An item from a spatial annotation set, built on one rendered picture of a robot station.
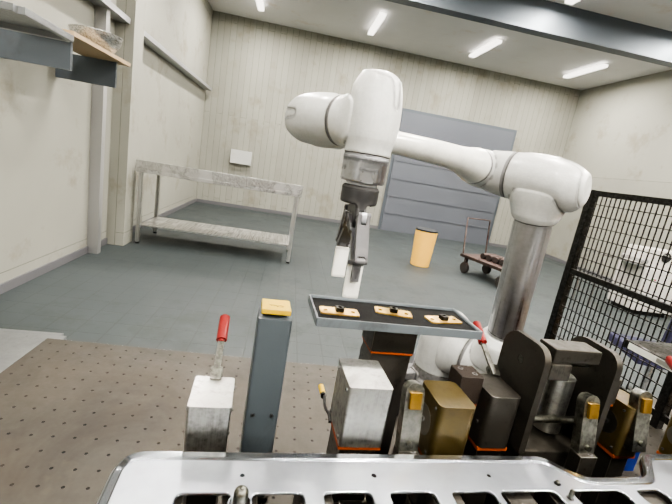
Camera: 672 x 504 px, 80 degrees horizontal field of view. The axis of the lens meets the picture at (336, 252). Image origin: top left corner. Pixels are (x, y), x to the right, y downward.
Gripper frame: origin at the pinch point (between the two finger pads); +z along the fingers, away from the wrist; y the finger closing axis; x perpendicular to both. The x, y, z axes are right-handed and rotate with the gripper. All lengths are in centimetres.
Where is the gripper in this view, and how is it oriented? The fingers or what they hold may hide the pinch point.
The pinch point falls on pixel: (343, 281)
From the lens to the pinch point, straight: 83.9
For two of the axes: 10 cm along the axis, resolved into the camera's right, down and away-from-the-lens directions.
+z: -1.7, 9.6, 2.1
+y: 1.7, 2.4, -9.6
